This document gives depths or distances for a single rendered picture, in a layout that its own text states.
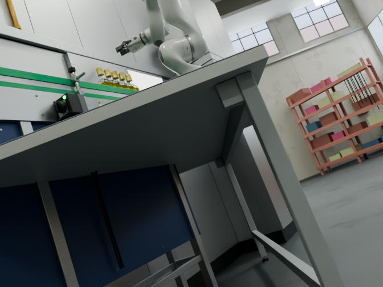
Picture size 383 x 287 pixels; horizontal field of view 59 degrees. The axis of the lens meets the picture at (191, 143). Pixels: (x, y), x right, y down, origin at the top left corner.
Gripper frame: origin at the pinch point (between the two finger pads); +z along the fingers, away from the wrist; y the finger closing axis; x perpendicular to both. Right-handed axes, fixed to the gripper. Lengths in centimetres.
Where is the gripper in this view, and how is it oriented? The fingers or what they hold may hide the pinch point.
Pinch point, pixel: (121, 50)
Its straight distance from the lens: 215.0
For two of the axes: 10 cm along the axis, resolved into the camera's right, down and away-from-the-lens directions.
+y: 2.7, 0.8, 9.6
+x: -3.5, -9.2, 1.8
